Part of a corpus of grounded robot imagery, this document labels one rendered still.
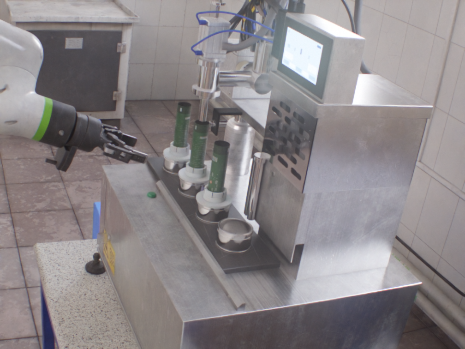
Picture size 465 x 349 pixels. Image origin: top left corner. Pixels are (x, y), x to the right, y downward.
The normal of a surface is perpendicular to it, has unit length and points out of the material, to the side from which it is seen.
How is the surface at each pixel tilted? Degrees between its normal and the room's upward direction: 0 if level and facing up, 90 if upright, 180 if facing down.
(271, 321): 90
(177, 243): 0
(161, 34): 90
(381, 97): 0
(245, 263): 0
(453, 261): 90
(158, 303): 90
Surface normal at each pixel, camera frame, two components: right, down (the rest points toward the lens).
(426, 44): -0.91, 0.05
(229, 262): 0.14, -0.89
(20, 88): 0.70, -0.35
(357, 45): 0.39, 0.44
